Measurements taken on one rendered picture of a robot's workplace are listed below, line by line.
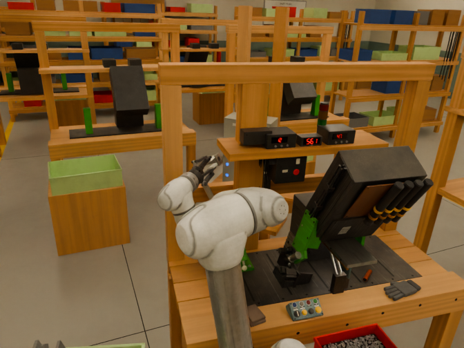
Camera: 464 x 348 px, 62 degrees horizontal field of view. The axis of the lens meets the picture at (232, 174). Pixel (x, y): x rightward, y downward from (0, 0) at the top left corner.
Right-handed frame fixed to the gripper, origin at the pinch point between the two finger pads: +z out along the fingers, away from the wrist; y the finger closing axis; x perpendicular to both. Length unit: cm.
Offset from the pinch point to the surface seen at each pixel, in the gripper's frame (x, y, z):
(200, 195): 24.1, -20.7, 10.5
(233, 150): -7.1, 0.5, 9.2
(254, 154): -16.0, -4.5, 12.3
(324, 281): -30, -79, 10
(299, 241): -25, -53, 8
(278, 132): -25.3, -0.6, 26.6
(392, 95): 1, -128, 589
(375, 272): -51, -90, 30
